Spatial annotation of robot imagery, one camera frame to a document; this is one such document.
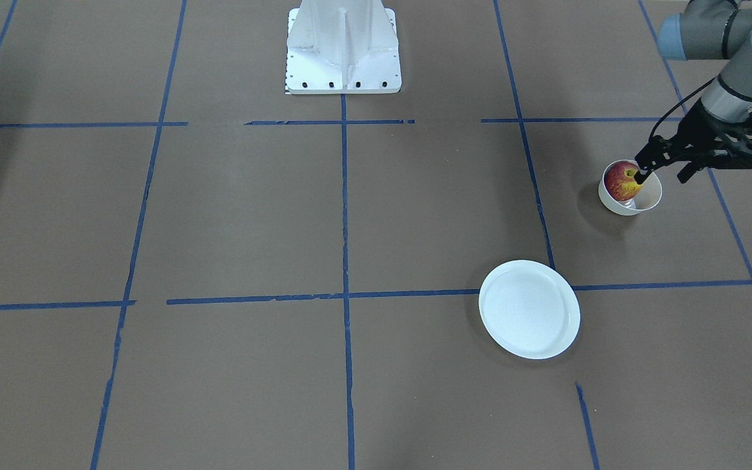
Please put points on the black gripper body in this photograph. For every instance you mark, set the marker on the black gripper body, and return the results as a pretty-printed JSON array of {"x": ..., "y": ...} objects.
[{"x": 698, "y": 130}]

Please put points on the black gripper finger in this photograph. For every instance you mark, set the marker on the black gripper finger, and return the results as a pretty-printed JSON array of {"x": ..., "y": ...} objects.
[
  {"x": 688, "y": 171},
  {"x": 641, "y": 176}
]

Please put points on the red yellow apple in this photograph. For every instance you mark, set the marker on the red yellow apple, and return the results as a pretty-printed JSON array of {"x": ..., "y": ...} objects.
[{"x": 619, "y": 181}]

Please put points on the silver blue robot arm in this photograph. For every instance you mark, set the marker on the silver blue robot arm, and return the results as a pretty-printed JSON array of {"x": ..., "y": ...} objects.
[{"x": 708, "y": 30}]

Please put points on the white bowl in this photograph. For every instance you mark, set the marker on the white bowl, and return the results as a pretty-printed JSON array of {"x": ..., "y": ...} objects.
[{"x": 648, "y": 198}]

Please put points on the white plate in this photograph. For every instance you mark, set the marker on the white plate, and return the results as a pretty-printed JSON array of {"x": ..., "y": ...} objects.
[{"x": 529, "y": 310}]

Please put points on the brown paper table mat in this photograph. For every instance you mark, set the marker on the brown paper table mat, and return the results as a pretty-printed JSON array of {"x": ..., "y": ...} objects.
[{"x": 198, "y": 271}]

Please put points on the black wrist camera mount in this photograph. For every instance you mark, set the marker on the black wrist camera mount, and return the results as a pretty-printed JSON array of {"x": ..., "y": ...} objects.
[{"x": 732, "y": 148}]

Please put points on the white camera stand pedestal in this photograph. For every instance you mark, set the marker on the white camera stand pedestal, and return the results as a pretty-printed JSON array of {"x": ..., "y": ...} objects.
[{"x": 336, "y": 47}]

